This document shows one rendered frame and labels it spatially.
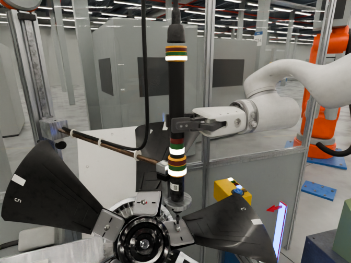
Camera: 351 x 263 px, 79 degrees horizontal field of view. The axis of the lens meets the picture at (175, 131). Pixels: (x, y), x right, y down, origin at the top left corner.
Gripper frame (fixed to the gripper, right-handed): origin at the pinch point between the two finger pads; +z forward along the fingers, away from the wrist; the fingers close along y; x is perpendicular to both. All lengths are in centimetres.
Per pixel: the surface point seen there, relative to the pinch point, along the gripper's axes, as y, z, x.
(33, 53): 56, 39, 17
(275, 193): 70, -105, -84
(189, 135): 12.6, -8.3, -7.8
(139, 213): 4.8, 8.9, -25.3
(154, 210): 1.5, 5.5, -23.0
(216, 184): 35, -31, -42
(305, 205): 113, -200, -147
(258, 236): -5.7, -21.6, -32.9
